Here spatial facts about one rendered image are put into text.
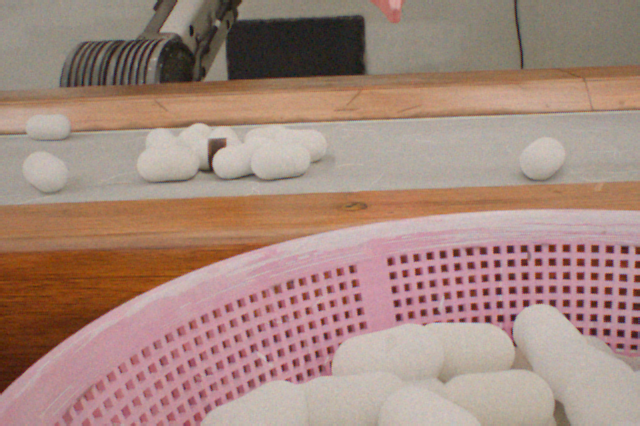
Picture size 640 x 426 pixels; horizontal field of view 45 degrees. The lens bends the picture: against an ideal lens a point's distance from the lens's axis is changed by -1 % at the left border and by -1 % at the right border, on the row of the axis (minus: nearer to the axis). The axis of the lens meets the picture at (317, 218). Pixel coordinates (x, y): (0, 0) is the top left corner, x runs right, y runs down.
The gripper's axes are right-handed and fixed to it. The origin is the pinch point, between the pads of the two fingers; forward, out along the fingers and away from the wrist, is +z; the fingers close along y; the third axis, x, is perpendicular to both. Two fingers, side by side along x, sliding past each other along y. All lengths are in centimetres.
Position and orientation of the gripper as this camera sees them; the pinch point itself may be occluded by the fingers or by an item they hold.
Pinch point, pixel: (394, 8)
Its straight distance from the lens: 59.4
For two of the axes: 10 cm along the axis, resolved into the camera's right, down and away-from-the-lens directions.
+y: 10.0, -0.5, 0.0
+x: 0.3, 5.5, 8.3
